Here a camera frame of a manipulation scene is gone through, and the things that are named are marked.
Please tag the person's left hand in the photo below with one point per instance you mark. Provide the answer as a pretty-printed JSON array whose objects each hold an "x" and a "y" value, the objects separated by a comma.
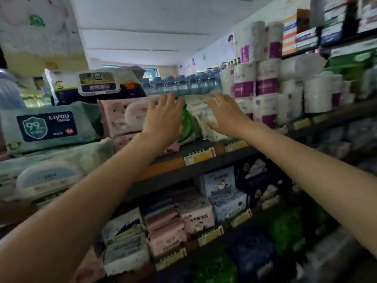
[{"x": 163, "y": 120}]

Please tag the large pale blue tissue pack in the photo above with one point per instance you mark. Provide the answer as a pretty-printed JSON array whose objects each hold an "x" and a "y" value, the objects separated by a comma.
[{"x": 11, "y": 91}]

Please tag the person's right forearm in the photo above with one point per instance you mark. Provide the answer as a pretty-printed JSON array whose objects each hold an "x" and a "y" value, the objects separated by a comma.
[{"x": 318, "y": 179}]

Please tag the row of blue-capped water bottles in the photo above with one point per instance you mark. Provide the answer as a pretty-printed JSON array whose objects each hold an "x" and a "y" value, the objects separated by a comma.
[{"x": 182, "y": 83}]

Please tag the dark metal shelf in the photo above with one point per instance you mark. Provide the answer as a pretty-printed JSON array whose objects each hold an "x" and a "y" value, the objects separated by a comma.
[{"x": 176, "y": 172}]

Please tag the stack of green tissue packs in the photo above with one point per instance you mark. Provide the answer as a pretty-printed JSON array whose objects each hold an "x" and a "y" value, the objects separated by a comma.
[{"x": 285, "y": 226}]

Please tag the white plastic wrapped bundle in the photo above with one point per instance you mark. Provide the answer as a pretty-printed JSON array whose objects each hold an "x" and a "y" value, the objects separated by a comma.
[{"x": 368, "y": 82}]

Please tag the stack of purple-label toilet rolls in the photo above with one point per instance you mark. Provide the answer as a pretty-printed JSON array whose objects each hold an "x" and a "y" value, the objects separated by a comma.
[{"x": 265, "y": 79}]

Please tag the teal Liyou wipes pack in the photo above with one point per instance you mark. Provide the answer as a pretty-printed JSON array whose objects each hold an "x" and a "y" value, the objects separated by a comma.
[{"x": 85, "y": 135}]

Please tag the wall poster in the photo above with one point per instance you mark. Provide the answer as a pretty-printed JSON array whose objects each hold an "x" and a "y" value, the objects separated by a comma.
[{"x": 212, "y": 53}]

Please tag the blue framed window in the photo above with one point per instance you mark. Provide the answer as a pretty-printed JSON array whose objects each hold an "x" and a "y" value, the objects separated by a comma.
[{"x": 150, "y": 73}]

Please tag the stack of orange white boxes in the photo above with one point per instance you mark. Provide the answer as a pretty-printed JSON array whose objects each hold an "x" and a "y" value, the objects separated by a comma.
[{"x": 306, "y": 35}]

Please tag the pillar poster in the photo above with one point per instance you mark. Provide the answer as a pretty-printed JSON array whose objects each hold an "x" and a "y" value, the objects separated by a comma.
[{"x": 38, "y": 41}]

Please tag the green white carton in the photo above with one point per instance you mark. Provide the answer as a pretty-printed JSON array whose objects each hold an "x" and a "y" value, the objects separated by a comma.
[{"x": 350, "y": 55}]

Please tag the person's right hand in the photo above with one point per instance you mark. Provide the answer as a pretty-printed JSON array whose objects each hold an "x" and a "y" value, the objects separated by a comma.
[{"x": 228, "y": 117}]

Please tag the navy kitchen wipes pack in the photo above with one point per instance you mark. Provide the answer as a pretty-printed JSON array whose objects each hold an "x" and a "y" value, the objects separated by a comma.
[{"x": 129, "y": 85}]

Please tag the pink wipes pack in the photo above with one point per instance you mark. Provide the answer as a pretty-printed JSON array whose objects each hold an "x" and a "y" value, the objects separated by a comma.
[
  {"x": 123, "y": 141},
  {"x": 115, "y": 117}
]

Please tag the row of pale tissue packs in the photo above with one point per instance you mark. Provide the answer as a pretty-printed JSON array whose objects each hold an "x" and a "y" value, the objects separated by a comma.
[{"x": 194, "y": 215}]

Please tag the person's left forearm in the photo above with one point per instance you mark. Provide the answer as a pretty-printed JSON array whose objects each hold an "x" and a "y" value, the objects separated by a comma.
[{"x": 73, "y": 224}]

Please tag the green wipes packets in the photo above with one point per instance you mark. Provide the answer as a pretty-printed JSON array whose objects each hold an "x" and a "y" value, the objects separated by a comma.
[{"x": 188, "y": 126}]

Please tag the teal lidded wipes pack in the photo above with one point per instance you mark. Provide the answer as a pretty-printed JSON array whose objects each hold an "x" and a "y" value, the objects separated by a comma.
[{"x": 88, "y": 156}]

